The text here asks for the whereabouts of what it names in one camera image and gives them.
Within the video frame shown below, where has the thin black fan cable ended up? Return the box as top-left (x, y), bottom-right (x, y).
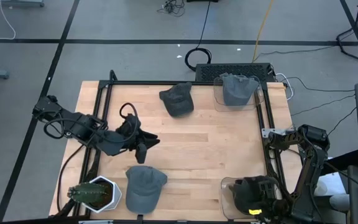
top-left (252, 45), bottom-right (338, 62)

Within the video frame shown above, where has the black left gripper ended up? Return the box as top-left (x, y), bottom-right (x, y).
top-left (116, 114), bottom-right (161, 152)

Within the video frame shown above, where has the black cable off table edge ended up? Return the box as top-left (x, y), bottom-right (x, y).
top-left (56, 144), bottom-right (86, 214)

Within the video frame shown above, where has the black perforated computer case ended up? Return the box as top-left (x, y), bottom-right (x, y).
top-left (195, 62), bottom-right (276, 83)

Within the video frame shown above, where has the white looped cable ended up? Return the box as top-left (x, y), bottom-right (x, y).
top-left (273, 72), bottom-right (295, 102)

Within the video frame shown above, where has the clear plastic tray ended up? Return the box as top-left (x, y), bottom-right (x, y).
top-left (213, 76), bottom-right (265, 113)
top-left (219, 176), bottom-right (287, 221)

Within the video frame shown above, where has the dark charcoal baseball cap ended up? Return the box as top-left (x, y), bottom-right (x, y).
top-left (158, 82), bottom-right (195, 118)
top-left (228, 175), bottom-right (272, 215)

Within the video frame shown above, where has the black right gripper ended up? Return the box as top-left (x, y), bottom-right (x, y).
top-left (257, 177), bottom-right (291, 218)

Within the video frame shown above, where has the black coiled cable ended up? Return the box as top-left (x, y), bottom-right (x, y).
top-left (184, 0), bottom-right (213, 72)

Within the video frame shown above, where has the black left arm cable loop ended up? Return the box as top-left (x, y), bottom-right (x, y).
top-left (119, 102), bottom-right (140, 125)

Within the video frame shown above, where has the black aluminium table frame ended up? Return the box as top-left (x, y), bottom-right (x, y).
top-left (73, 70), bottom-right (288, 224)

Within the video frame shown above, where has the white hexagonal plant pot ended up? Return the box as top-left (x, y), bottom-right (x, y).
top-left (84, 175), bottom-right (123, 215)

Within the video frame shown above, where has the tangled black cable bundle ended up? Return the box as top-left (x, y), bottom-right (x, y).
top-left (156, 0), bottom-right (186, 18)

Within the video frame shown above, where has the grey-blue baseball cap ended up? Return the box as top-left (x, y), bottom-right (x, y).
top-left (219, 73), bottom-right (260, 107)
top-left (125, 165), bottom-right (168, 215)

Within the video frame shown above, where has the silver metal mounting plate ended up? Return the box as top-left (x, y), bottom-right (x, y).
top-left (261, 127), bottom-right (295, 139)

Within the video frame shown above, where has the green cactus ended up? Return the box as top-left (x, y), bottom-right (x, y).
top-left (67, 182), bottom-right (110, 205)

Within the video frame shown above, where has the yellow floor cable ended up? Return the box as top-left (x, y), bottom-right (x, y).
top-left (252, 0), bottom-right (275, 63)

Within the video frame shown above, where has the thin black floor cable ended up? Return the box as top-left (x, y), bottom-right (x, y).
top-left (327, 106), bottom-right (357, 137)
top-left (290, 77), bottom-right (356, 93)
top-left (290, 94), bottom-right (357, 116)

